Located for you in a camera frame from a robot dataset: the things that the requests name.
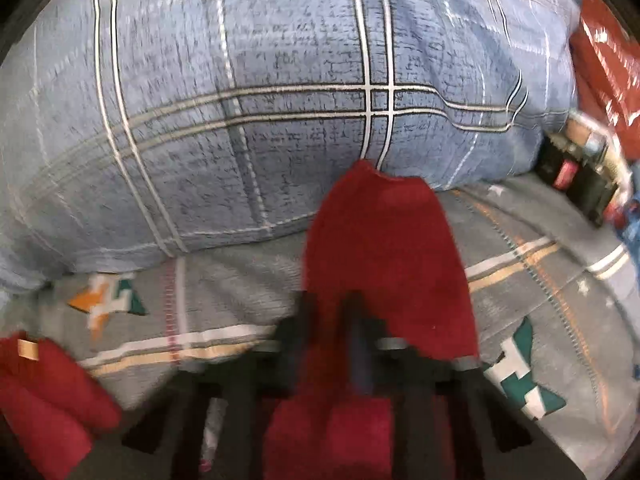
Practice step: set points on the black box with red part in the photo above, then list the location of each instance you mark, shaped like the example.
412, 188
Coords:
580, 180

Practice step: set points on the red knit garment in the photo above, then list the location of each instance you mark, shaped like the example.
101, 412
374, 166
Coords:
380, 260

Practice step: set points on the grey printed bed sheet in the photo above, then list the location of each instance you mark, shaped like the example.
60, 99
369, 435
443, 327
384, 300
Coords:
525, 285

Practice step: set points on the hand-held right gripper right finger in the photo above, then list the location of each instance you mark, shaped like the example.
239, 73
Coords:
362, 362

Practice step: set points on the blue plaid quilt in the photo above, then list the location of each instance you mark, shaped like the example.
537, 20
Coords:
200, 110

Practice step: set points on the red cloth with tag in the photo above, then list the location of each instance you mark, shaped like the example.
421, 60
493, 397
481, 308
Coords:
45, 410

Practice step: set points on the red plastic bag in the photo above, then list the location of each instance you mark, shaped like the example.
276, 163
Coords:
610, 70

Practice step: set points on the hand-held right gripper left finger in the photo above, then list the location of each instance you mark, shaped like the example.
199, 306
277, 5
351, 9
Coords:
294, 357

